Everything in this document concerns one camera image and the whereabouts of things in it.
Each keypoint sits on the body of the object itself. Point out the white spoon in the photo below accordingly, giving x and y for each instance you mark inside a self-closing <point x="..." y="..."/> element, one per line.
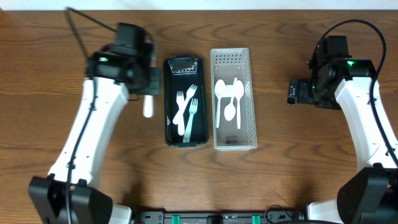
<point x="239" y="92"/>
<point x="148" y="106"/>
<point x="220" y="91"/>

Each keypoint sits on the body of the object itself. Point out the clear white plastic basket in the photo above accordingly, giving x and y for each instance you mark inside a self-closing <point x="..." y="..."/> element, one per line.
<point x="228" y="64"/>

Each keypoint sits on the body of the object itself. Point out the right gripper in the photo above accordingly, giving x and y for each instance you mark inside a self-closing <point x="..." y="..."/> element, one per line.
<point x="303" y="96"/>

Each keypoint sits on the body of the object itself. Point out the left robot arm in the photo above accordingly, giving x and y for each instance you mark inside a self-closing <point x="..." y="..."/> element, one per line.
<point x="70" y="191"/>

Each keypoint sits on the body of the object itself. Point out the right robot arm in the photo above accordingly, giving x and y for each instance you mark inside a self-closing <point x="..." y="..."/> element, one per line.
<point x="341" y="82"/>

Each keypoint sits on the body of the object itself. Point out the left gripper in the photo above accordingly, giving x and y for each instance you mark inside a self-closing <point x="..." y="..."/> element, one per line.
<point x="153" y="81"/>

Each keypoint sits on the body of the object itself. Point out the white fork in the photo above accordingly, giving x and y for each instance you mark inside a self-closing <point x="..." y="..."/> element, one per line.
<point x="189" y="94"/>
<point x="181" y="125"/>

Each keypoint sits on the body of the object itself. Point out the mint green plastic fork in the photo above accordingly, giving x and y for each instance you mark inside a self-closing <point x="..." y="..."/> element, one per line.
<point x="192" y="110"/>

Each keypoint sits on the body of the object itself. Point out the white spoon bowl down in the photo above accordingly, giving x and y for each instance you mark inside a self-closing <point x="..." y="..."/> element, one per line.
<point x="230" y="110"/>

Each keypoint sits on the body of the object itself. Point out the black mounting rail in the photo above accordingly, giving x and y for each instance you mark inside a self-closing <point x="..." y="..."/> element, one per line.
<point x="273" y="215"/>

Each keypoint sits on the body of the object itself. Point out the dark green plastic basket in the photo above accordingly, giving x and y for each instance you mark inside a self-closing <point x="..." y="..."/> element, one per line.
<point x="186" y="120"/>

